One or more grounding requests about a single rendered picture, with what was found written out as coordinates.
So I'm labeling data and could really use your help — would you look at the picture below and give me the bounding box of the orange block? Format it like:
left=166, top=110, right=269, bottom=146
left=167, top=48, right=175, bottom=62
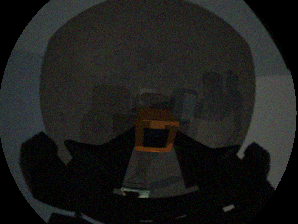
left=134, top=108, right=180, bottom=152

